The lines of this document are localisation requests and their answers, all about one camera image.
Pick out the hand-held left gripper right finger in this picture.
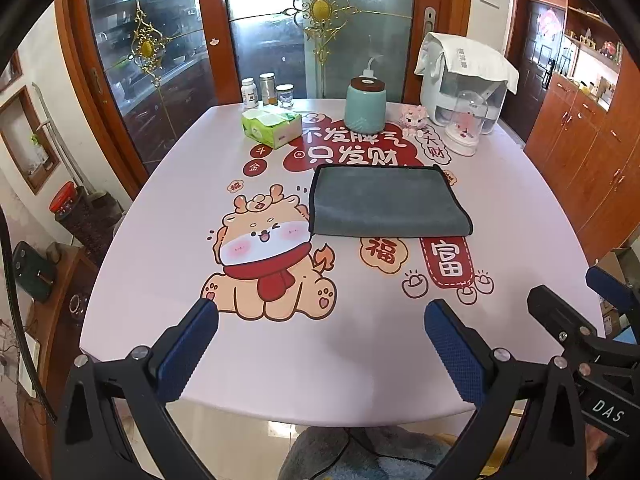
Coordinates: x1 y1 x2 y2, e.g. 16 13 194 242
424 299 593 480

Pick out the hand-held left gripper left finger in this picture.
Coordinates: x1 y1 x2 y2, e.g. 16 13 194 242
52 297 221 480

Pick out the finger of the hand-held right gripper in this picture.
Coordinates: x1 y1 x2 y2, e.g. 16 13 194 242
586 265 640 332
527 285 598 361

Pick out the grey towel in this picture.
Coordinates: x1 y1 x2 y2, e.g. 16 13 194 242
307 163 474 239

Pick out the cardboard box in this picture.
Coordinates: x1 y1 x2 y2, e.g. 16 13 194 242
594 247 640 346

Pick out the pink printed table cover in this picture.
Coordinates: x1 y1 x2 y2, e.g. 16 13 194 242
79 97 606 428

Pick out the blue grey rug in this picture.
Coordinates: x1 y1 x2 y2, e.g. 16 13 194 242
289 424 453 480

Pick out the wooden cabinet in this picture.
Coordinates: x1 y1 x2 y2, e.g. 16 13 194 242
522 0 640 253

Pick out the red lidded jar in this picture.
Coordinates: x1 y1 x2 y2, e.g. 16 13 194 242
48 181 77 215

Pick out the glass dome with pink figure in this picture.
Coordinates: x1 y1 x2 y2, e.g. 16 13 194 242
444 90 489 157

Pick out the pink plush toy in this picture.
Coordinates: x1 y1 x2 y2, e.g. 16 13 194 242
398 104 429 137

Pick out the green tissue pack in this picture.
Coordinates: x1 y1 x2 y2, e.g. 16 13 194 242
241 109 303 150

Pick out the white water dispenser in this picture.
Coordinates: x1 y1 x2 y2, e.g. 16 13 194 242
419 55 506 135

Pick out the dark wooden door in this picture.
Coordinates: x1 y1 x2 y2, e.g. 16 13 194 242
504 0 569 144

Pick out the teal ribbed jar brown lid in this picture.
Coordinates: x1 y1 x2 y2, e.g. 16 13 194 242
344 57 389 134

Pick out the white cloth cover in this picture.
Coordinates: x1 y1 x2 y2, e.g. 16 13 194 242
414 31 521 95

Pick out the glass door with gold ornament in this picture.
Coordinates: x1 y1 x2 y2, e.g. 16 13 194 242
55 0 223 198
195 0 473 107

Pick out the black cable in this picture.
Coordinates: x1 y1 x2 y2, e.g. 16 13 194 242
317 430 383 478

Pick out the black strap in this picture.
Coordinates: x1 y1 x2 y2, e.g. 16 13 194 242
0 207 58 423

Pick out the wooden wall frame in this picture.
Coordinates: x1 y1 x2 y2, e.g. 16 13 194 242
0 85 62 196

